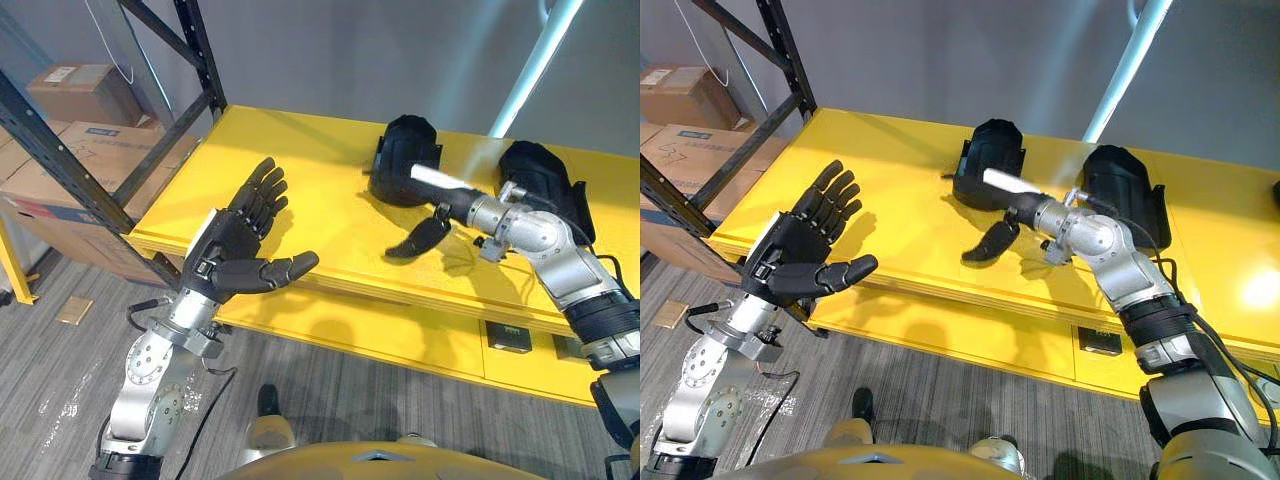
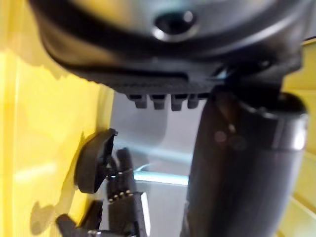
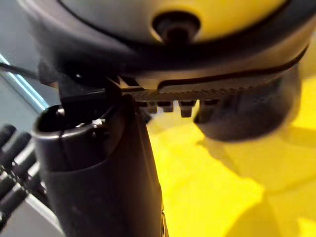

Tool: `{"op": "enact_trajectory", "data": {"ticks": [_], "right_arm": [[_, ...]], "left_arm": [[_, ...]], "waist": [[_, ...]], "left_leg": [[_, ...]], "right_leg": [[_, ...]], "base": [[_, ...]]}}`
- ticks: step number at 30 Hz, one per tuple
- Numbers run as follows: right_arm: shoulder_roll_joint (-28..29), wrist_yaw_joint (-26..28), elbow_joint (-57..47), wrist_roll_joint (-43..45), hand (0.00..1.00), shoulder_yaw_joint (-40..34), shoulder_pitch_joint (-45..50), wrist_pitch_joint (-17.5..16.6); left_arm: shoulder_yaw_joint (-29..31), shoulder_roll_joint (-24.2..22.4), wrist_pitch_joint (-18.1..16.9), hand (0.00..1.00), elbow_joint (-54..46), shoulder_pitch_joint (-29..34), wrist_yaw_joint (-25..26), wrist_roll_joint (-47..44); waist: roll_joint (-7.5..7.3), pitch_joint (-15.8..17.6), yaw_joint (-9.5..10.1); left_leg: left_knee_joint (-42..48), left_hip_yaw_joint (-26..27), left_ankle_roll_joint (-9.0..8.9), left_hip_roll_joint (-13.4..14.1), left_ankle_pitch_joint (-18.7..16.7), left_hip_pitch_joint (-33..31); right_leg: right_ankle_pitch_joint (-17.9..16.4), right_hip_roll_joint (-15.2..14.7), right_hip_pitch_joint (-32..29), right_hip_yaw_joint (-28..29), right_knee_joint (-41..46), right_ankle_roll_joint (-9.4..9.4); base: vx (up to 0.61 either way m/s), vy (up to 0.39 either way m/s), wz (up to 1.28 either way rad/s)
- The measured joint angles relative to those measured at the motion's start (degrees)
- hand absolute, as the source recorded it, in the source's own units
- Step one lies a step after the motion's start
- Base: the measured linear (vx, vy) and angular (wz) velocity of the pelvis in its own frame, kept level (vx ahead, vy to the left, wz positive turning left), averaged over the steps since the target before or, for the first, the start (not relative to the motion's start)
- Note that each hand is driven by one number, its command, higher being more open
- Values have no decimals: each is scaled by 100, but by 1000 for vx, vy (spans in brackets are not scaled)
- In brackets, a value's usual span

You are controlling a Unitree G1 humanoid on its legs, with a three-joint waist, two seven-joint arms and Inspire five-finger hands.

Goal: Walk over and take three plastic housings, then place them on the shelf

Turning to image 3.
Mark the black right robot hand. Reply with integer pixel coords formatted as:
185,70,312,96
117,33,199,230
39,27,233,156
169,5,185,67
17,0,316,237

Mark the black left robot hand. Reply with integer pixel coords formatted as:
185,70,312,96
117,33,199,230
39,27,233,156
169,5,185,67
0,124,47,227

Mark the yellow shelf board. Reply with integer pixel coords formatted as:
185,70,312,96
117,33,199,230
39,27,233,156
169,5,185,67
145,41,316,237

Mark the light blue strip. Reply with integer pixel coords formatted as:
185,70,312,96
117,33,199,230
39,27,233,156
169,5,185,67
0,53,49,113

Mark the black cable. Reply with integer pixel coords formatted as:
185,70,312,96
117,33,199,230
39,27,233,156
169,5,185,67
0,62,40,80

